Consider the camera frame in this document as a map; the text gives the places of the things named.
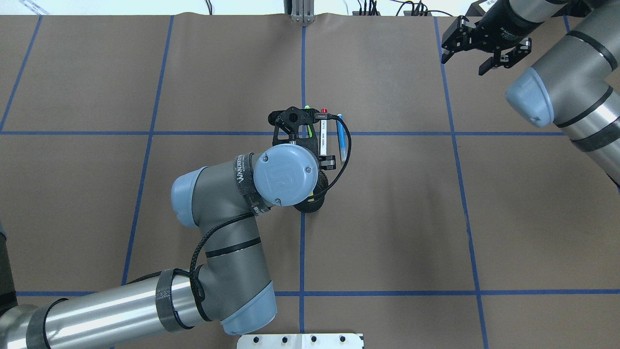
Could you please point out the aluminium frame post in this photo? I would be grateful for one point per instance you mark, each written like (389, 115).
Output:
(300, 11)

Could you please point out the black mesh pen cup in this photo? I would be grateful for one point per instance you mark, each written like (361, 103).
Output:
(313, 203)

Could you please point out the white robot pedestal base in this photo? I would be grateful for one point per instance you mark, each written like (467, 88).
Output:
(302, 341)

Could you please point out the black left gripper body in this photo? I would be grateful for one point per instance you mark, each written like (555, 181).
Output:
(310, 205)

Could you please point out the red white marker pen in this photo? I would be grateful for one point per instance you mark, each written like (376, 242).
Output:
(323, 138)

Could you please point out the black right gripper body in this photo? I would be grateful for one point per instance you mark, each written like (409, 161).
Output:
(503, 31)

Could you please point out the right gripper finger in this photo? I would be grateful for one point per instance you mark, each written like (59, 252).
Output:
(458, 37)
(506, 60)

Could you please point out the blue highlighter pen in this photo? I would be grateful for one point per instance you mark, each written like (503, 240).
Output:
(343, 142)

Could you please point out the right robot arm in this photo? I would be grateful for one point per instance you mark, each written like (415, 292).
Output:
(566, 86)

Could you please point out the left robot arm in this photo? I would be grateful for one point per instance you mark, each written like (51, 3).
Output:
(227, 279)

